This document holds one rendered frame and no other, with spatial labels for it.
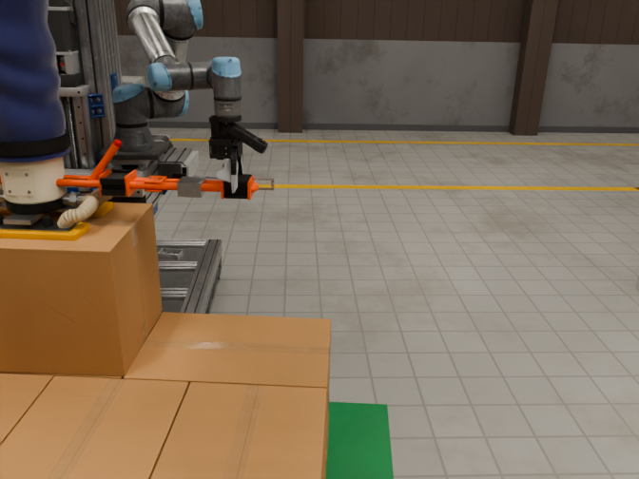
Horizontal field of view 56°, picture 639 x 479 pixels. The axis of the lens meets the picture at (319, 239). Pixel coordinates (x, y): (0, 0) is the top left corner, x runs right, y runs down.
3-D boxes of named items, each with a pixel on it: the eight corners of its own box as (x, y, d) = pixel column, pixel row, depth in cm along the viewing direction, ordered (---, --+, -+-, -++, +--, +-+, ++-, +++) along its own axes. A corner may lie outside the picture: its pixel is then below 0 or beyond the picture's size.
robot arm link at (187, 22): (142, 102, 232) (152, -19, 188) (180, 100, 238) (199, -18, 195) (148, 125, 227) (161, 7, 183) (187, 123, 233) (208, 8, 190)
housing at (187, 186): (177, 197, 172) (176, 182, 170) (183, 190, 178) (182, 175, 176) (201, 198, 171) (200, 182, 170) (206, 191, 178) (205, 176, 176)
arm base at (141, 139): (119, 143, 235) (116, 117, 231) (158, 143, 235) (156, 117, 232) (107, 151, 221) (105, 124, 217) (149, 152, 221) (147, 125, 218)
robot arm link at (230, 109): (243, 97, 168) (238, 102, 160) (243, 114, 169) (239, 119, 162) (217, 97, 168) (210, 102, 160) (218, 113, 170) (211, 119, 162)
